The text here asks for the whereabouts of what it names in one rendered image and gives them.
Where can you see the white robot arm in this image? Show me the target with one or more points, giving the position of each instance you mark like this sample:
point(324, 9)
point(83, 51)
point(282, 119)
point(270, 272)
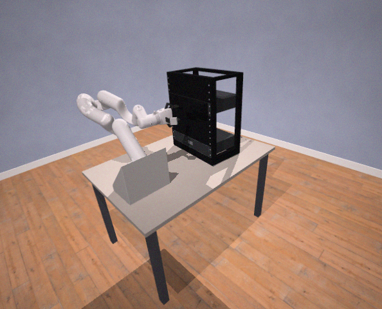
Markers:
point(118, 127)

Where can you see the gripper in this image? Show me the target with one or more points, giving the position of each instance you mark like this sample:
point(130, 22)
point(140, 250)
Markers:
point(166, 112)

